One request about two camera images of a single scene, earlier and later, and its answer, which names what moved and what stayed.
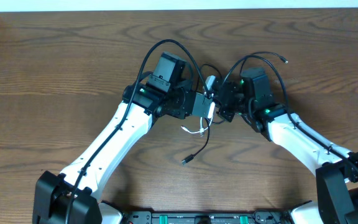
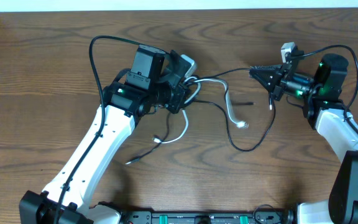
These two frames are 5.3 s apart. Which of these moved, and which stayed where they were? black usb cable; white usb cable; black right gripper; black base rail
Moved: white usb cable; black usb cable; black right gripper
Stayed: black base rail
